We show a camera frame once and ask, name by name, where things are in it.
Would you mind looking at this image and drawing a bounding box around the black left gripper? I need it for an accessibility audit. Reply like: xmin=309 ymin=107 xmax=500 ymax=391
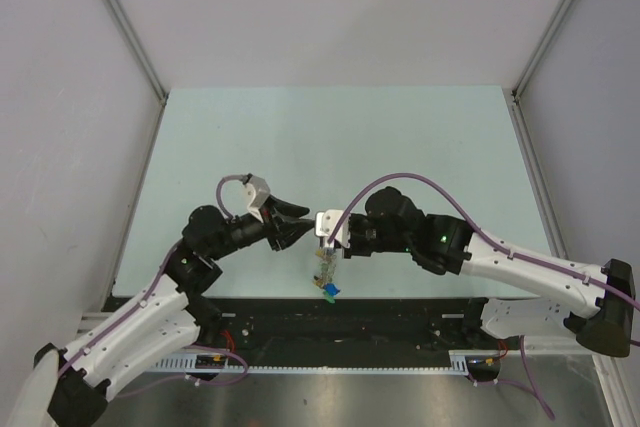
xmin=207 ymin=194 xmax=316 ymax=260

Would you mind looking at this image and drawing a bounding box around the metal keyring with coloured tags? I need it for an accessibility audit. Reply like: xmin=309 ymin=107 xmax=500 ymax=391
xmin=313 ymin=247 xmax=340 ymax=304

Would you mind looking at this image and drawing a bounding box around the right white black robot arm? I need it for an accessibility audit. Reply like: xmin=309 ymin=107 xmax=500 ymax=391
xmin=331 ymin=187 xmax=637 ymax=358

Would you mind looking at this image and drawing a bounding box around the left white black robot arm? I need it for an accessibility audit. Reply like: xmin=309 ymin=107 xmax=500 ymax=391
xmin=35 ymin=196 xmax=314 ymax=426

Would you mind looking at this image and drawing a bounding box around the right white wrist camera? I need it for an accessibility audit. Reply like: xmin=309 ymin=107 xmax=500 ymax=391
xmin=314 ymin=209 xmax=350 ymax=249

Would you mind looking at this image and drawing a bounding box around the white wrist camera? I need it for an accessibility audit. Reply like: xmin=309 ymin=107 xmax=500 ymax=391
xmin=243 ymin=174 xmax=271 ymax=223
xmin=314 ymin=209 xmax=350 ymax=249

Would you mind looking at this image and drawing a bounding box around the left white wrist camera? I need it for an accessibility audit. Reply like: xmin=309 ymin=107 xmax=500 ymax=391
xmin=243 ymin=174 xmax=271 ymax=223

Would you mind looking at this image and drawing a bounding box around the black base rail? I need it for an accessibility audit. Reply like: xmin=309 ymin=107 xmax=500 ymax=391
xmin=194 ymin=296 xmax=519 ymax=353

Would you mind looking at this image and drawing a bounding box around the white slotted cable duct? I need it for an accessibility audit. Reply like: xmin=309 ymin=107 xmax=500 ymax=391
xmin=147 ymin=353 xmax=469 ymax=376

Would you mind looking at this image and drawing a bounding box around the aluminium frame post right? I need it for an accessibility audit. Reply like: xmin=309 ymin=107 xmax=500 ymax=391
xmin=509 ymin=0 xmax=606 ymax=98

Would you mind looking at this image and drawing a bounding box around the aluminium frame post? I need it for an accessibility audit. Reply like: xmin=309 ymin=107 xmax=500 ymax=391
xmin=102 ymin=0 xmax=168 ymax=106
xmin=509 ymin=0 xmax=606 ymax=98

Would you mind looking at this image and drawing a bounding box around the aluminium frame post left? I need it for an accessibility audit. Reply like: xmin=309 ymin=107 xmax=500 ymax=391
xmin=102 ymin=0 xmax=168 ymax=106

